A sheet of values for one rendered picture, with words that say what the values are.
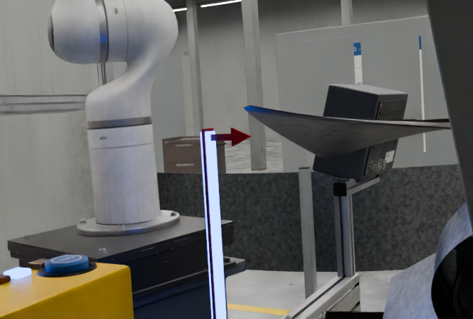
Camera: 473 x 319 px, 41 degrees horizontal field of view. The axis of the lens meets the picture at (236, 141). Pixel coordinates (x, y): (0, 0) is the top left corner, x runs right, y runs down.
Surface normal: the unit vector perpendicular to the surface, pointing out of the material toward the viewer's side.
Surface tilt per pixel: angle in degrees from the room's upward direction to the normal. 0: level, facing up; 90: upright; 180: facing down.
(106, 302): 90
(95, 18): 80
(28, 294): 0
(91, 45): 125
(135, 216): 90
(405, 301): 55
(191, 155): 90
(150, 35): 95
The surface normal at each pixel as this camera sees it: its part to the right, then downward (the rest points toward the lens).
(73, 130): 0.88, -0.02
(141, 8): 0.29, -0.41
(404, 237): 0.01, 0.05
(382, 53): -0.48, 0.07
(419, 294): -0.85, -0.51
